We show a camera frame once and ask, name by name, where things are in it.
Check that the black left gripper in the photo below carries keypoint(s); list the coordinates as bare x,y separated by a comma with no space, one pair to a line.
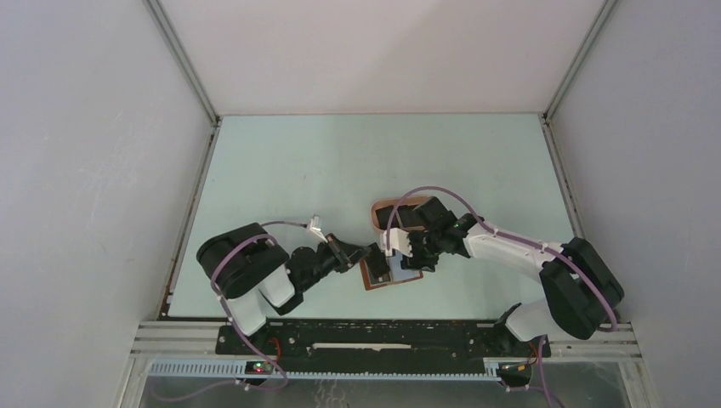
345,255

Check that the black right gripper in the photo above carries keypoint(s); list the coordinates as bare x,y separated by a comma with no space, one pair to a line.
417,262

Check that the pink oval plastic tray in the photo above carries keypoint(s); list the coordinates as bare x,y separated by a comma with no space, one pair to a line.
396,202

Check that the brown leather card holder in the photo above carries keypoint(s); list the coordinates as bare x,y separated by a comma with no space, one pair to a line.
394,276

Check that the black card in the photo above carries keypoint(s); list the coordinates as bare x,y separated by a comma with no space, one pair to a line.
404,217
377,266

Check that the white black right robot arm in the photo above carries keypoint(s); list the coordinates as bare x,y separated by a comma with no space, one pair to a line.
580,293

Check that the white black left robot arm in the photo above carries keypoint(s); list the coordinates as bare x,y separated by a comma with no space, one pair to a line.
248,268

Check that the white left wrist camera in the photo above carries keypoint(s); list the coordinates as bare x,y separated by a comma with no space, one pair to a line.
313,227

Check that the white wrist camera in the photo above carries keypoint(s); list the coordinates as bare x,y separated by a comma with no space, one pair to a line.
313,227
395,240

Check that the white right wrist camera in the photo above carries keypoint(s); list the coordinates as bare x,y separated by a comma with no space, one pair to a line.
395,240

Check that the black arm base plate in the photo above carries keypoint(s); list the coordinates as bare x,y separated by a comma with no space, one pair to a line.
415,347

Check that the aluminium frame rail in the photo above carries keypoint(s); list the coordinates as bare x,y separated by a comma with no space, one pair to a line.
187,349

